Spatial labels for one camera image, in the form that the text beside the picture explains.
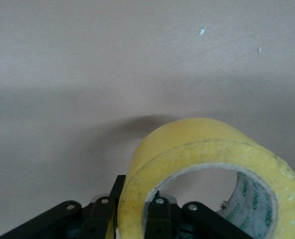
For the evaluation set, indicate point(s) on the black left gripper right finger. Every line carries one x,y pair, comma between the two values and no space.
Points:
162,219

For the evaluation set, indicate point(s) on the yellow tape roll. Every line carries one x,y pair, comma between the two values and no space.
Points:
212,154

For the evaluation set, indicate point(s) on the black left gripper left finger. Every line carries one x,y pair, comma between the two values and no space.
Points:
87,221

